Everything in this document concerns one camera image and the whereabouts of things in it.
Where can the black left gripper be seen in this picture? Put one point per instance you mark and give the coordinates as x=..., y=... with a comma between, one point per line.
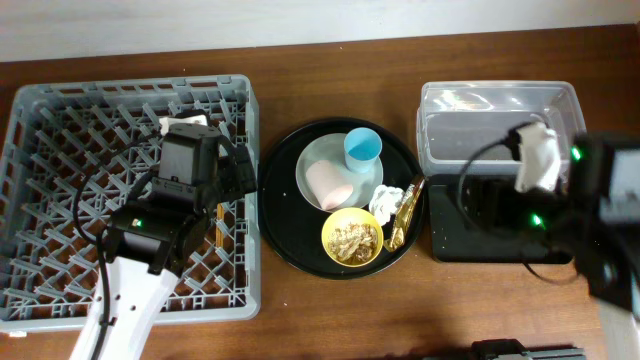
x=239, y=170

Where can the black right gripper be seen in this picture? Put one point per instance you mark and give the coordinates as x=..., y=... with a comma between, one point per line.
x=500, y=209

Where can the wooden chopstick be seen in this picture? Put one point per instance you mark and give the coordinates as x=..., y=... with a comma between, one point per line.
x=219, y=233

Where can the brown gold coffee sachet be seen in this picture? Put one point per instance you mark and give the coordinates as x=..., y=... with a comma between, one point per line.
x=404, y=214

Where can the white napkin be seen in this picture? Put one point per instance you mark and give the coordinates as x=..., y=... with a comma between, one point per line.
x=385, y=202

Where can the yellow bowl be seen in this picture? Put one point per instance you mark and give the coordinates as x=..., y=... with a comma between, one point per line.
x=344, y=217

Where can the food scraps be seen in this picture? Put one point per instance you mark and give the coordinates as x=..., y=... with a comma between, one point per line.
x=353, y=244

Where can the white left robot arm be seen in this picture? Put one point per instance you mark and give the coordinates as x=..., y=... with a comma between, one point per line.
x=146, y=244

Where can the grey dishwasher rack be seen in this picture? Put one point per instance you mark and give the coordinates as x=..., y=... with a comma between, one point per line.
x=67, y=163

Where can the black rectangular tray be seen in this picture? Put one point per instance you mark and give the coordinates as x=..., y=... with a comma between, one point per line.
x=453, y=242

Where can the clear plastic bin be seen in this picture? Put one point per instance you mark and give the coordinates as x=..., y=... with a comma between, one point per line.
x=456, y=118

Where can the black round tray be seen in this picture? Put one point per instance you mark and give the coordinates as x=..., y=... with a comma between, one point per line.
x=292, y=226

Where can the pink cup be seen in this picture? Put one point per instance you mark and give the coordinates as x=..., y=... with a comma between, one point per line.
x=327, y=183

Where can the white plate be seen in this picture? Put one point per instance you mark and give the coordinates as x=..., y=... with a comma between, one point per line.
x=331, y=147

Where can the light blue cup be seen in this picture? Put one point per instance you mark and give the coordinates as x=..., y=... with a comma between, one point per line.
x=362, y=147

